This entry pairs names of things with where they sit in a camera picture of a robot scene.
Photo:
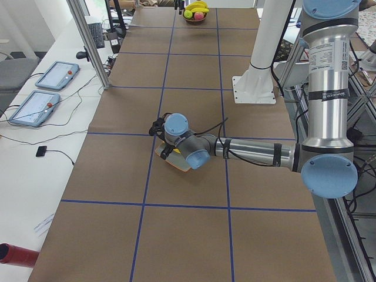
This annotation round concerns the teach pendant near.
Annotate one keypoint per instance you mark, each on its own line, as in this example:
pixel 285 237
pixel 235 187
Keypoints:
pixel 35 109

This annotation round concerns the small black puck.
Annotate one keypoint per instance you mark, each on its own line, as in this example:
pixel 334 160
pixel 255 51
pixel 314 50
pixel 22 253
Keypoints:
pixel 41 151

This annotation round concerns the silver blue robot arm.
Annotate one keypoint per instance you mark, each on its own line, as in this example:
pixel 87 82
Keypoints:
pixel 325 157

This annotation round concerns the woven wicker basket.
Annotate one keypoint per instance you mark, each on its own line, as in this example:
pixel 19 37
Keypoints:
pixel 194 21

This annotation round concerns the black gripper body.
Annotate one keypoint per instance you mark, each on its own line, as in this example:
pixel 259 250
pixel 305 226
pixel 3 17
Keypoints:
pixel 167 147

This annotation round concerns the red cylinder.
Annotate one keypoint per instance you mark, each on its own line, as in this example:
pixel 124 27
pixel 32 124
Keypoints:
pixel 18 256

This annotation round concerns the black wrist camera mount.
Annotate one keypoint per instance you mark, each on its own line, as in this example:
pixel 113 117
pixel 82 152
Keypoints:
pixel 157 129

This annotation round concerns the grey square plate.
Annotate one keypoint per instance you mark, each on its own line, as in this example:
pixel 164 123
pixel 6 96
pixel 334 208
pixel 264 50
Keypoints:
pixel 175 159

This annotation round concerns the white pedestal column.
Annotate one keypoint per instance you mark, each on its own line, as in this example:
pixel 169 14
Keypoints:
pixel 255 85

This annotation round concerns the black keyboard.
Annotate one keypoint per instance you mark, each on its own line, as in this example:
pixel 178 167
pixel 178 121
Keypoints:
pixel 95 30

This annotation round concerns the teach pendant far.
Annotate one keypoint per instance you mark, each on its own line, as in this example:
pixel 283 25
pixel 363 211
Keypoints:
pixel 58 76

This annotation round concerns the red apple near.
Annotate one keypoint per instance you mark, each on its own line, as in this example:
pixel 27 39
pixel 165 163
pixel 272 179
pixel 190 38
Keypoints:
pixel 198 16

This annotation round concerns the aluminium frame post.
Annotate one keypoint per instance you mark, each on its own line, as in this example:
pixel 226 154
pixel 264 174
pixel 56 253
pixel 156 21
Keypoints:
pixel 80 20

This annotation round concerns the teach pendant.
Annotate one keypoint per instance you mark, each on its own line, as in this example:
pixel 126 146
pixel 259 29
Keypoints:
pixel 58 76
pixel 35 109

